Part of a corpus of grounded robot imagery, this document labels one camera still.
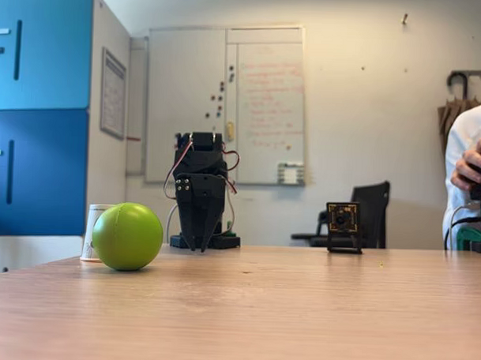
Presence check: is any green foam ball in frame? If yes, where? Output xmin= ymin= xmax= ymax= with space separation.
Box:
xmin=90 ymin=201 xmax=165 ymax=273

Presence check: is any white paper cup leaf print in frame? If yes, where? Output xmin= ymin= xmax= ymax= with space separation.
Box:
xmin=79 ymin=203 xmax=107 ymax=264

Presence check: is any person's hand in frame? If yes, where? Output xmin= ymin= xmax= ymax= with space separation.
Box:
xmin=449 ymin=136 xmax=481 ymax=193

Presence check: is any whiteboard eraser holder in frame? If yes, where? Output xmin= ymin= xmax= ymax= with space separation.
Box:
xmin=275 ymin=161 xmax=306 ymax=187

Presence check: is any black chair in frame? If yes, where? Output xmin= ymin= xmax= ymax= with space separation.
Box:
xmin=291 ymin=177 xmax=392 ymax=250

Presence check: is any blue and white cabinet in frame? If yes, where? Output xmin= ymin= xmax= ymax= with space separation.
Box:
xmin=0 ymin=0 xmax=133 ymax=241

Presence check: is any brown folded umbrella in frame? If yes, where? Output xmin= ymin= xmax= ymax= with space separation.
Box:
xmin=435 ymin=96 xmax=481 ymax=149

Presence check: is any green table clamp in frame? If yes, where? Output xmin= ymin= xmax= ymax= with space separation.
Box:
xmin=455 ymin=226 xmax=481 ymax=253

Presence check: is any person's white sleeved arm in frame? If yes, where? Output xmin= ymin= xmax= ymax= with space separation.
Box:
xmin=442 ymin=94 xmax=481 ymax=253

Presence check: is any large wall whiteboard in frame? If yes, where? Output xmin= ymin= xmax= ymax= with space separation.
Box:
xmin=143 ymin=21 xmax=312 ymax=189

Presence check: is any small camera module on stand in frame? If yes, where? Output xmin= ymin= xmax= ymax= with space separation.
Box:
xmin=325 ymin=201 xmax=366 ymax=254

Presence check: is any white cable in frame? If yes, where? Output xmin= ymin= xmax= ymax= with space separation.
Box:
xmin=445 ymin=201 xmax=481 ymax=253

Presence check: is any black umbrella handle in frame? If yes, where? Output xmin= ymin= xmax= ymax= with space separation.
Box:
xmin=446 ymin=70 xmax=471 ymax=103

